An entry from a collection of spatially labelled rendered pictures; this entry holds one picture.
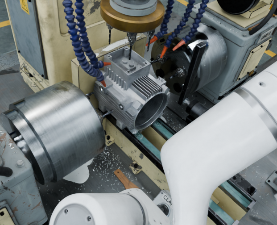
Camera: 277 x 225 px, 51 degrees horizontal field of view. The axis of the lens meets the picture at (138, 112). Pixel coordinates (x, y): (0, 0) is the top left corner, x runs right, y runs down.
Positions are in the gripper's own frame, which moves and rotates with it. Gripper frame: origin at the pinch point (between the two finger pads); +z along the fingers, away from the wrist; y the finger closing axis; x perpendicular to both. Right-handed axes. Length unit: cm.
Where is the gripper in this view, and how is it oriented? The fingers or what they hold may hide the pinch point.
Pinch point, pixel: (154, 212)
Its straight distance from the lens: 67.1
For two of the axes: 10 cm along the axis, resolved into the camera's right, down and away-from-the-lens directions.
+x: -6.4, 7.6, 0.5
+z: 3.6, 2.5, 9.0
